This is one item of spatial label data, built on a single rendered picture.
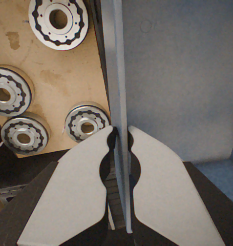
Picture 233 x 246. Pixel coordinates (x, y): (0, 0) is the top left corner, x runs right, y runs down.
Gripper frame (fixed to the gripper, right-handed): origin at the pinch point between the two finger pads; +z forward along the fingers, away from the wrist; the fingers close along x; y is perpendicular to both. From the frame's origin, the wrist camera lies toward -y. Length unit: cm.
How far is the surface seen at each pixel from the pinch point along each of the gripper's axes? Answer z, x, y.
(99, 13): 18.7, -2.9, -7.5
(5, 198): 15.4, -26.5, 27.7
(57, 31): 24.0, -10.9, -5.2
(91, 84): 28.2, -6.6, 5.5
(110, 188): 28.7, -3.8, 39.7
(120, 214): 29, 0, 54
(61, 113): 27.2, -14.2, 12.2
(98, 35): 18.7, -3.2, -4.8
